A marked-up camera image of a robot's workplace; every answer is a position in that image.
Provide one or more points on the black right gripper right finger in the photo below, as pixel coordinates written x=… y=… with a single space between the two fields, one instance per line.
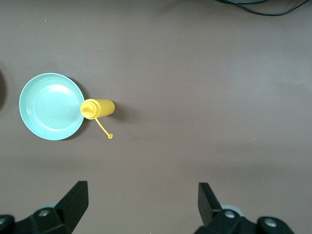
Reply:
x=214 y=219

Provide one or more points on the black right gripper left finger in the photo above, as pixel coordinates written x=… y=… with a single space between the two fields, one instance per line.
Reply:
x=63 y=217

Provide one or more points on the yellow squeeze bottle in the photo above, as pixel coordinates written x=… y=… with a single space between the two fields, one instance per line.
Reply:
x=102 y=107

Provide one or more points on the mint green plate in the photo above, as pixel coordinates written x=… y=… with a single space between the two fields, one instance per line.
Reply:
x=51 y=107

